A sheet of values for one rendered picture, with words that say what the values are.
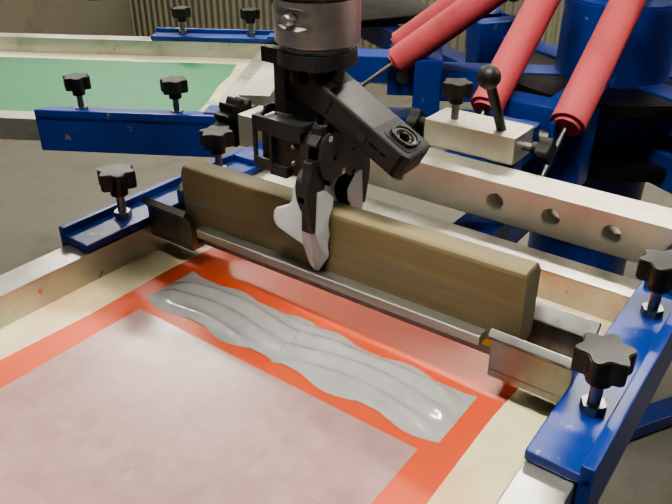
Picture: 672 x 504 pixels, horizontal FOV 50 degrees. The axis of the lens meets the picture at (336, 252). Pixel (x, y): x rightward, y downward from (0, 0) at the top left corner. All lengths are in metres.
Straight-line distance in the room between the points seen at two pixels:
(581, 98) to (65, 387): 0.75
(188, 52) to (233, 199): 1.00
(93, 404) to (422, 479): 0.29
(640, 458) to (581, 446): 1.52
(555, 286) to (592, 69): 0.39
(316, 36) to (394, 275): 0.22
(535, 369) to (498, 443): 0.07
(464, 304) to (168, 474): 0.28
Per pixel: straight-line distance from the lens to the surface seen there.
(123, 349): 0.73
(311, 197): 0.64
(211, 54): 1.72
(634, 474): 2.03
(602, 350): 0.56
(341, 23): 0.61
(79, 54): 1.83
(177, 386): 0.67
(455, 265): 0.62
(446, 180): 0.88
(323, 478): 0.58
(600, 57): 1.10
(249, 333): 0.72
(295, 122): 0.65
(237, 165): 0.99
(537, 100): 1.12
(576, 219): 0.83
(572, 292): 0.78
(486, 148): 0.90
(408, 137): 0.62
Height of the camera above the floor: 1.38
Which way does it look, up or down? 30 degrees down
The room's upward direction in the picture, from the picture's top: straight up
